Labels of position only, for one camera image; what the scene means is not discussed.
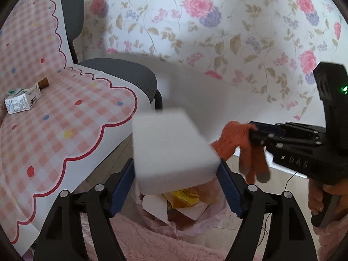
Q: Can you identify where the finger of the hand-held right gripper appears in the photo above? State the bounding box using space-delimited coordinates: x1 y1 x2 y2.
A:
250 121 326 136
249 130 321 151

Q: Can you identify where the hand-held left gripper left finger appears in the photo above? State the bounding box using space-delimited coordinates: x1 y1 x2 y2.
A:
33 158 135 261

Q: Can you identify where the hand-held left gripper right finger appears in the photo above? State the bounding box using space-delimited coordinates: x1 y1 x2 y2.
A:
217 158 318 261

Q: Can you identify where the orange knit glove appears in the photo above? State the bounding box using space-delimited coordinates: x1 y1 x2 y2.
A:
211 121 270 184

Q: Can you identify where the white paper sheet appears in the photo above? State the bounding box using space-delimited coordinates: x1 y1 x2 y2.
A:
141 194 169 223

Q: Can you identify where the pink trash bag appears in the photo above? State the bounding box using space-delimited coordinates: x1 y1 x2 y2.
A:
133 179 231 237

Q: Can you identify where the yellow snack packet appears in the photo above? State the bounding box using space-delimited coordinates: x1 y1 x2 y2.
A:
163 188 200 208

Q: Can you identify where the white foam block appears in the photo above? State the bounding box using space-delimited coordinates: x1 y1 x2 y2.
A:
132 108 221 195

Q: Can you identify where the person's right forearm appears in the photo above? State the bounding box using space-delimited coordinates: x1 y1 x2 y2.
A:
314 193 348 261

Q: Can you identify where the person's right hand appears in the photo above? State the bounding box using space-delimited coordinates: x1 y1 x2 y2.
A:
308 179 341 215

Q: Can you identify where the pink fluffy rug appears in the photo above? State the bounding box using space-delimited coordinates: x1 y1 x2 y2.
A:
22 212 229 261

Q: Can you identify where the pink checked chair cover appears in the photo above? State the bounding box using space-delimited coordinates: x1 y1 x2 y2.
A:
0 0 151 253

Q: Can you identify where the grey office chair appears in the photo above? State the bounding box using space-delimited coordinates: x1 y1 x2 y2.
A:
59 0 164 115

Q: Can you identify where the white drink carton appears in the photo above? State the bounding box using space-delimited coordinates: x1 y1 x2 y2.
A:
5 85 42 115

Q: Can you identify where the black floor cable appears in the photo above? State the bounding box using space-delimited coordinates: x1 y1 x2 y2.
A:
283 172 299 192

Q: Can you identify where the floral print wall sheet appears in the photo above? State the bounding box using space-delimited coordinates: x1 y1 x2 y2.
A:
82 0 346 123

